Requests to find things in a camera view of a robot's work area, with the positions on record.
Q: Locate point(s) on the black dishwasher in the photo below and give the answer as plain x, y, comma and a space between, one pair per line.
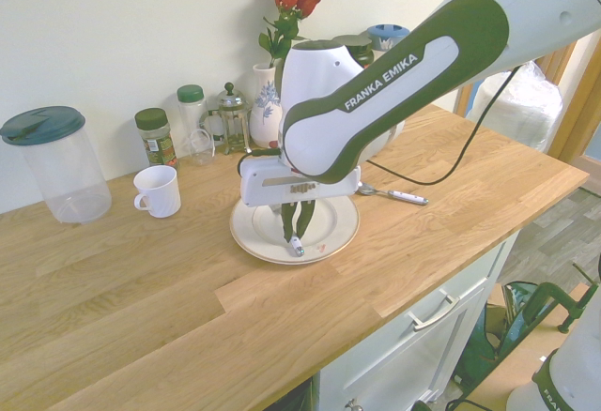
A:
296, 399

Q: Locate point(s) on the white plastic-wrapped roll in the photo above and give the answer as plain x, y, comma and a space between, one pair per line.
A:
516, 111

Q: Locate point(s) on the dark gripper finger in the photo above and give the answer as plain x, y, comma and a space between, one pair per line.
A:
307, 216
288, 221

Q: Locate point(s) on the clear bottle with green lid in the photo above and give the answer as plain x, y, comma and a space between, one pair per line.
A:
192, 115

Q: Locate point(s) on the clear pitcher with blue lid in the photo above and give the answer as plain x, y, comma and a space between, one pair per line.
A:
387, 31

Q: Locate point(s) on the green clamp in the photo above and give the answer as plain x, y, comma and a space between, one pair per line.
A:
544, 291

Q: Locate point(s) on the wooden door frame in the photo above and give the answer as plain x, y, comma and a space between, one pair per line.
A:
570, 115

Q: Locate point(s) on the silver cabinet knob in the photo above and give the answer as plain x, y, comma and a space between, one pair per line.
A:
353, 404

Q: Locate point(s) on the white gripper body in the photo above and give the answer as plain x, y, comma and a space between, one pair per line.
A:
263, 186

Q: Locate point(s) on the clear container with teal lid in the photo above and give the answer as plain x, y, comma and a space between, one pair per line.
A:
66, 172

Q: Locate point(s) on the white mug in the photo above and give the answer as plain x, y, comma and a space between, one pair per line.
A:
159, 195

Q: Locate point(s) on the white plate with gold rim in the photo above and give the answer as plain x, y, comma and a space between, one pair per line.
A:
328, 228

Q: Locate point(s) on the spice jar green lid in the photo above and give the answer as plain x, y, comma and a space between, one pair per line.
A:
157, 146

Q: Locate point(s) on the dark green bag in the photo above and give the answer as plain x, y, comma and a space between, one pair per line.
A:
479, 350

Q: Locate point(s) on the white vase with blue flowers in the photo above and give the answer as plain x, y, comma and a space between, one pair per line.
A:
263, 120

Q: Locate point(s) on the glass french press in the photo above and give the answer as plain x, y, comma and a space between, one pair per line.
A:
233, 120

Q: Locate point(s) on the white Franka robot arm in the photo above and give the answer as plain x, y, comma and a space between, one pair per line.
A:
399, 96

